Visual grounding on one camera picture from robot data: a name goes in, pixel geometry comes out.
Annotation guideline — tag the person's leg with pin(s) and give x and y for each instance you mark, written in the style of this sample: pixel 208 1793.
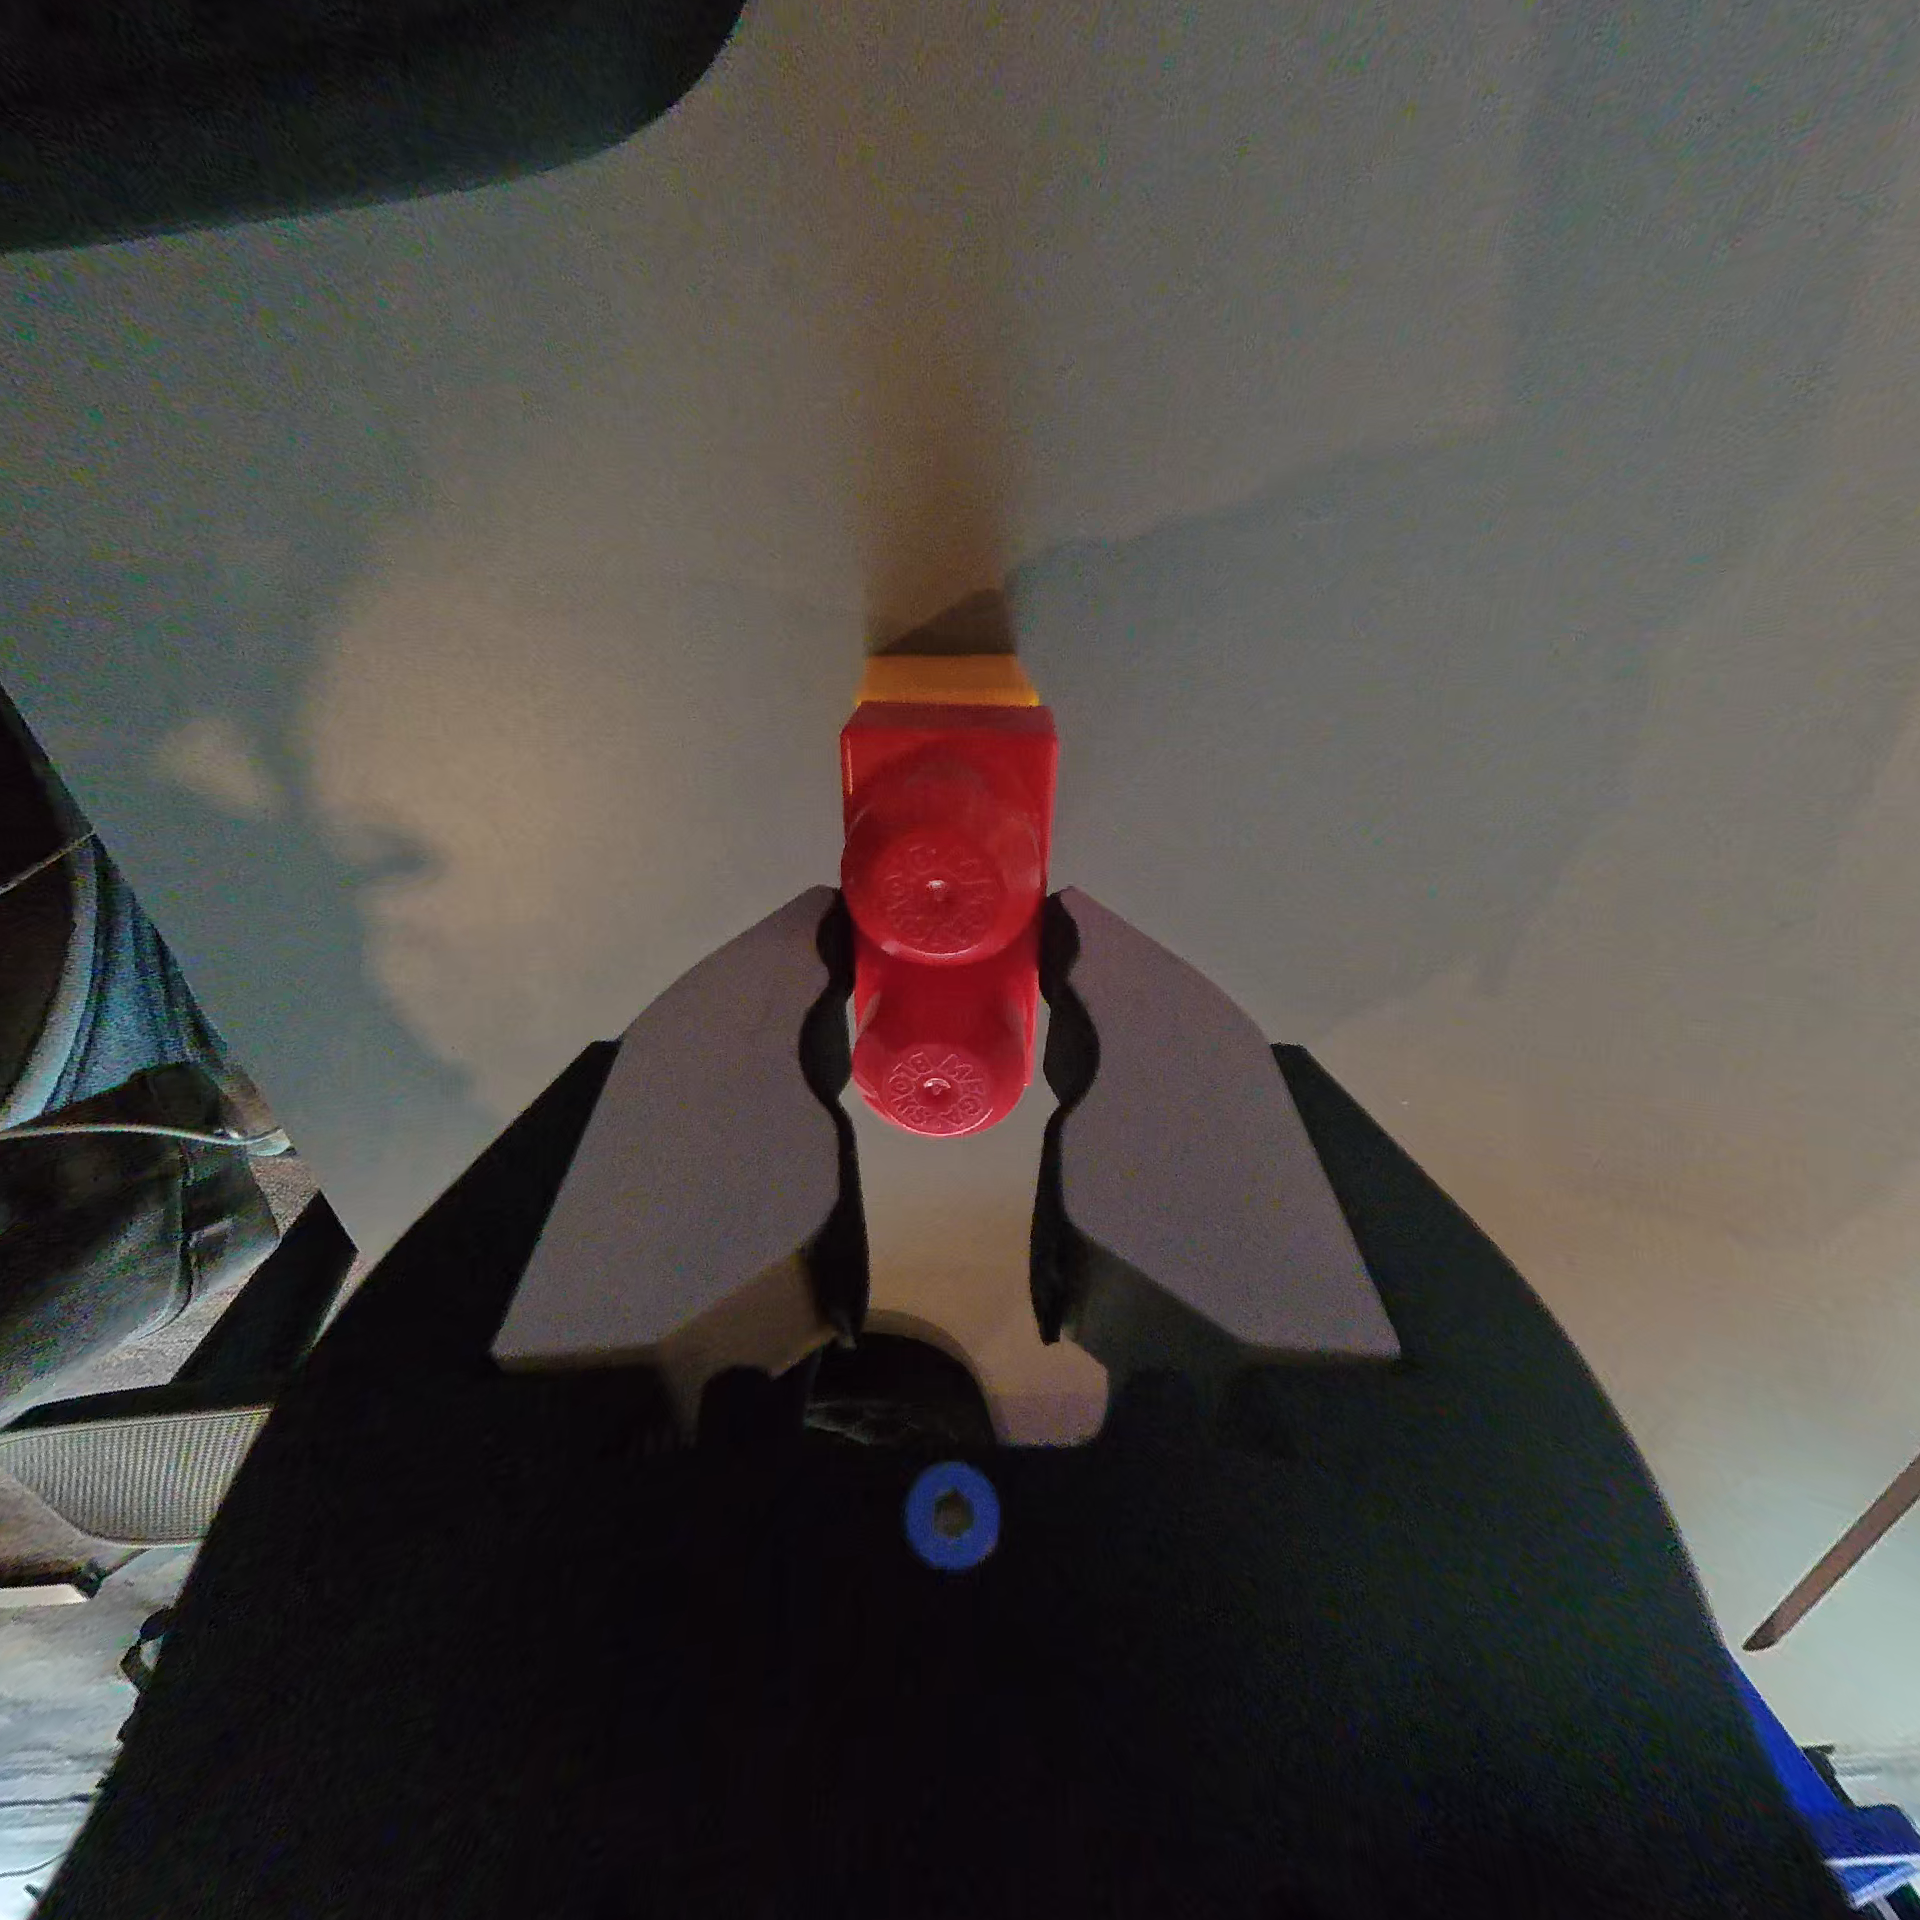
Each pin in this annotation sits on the person's leg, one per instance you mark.
pixel 122 1141

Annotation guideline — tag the orange building block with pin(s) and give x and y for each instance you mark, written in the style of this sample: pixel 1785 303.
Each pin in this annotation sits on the orange building block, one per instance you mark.
pixel 955 690

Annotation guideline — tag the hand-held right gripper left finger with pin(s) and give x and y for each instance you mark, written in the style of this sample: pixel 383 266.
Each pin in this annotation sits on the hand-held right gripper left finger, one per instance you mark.
pixel 674 1202

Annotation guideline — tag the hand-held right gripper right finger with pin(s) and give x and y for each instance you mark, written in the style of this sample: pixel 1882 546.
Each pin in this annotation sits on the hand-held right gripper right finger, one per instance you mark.
pixel 1231 1202

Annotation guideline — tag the blue plastic bin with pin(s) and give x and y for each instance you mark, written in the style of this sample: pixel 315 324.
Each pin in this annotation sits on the blue plastic bin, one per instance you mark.
pixel 1816 1803

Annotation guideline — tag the red two-stud building block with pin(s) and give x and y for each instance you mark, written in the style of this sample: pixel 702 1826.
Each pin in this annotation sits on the red two-stud building block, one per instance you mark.
pixel 946 871

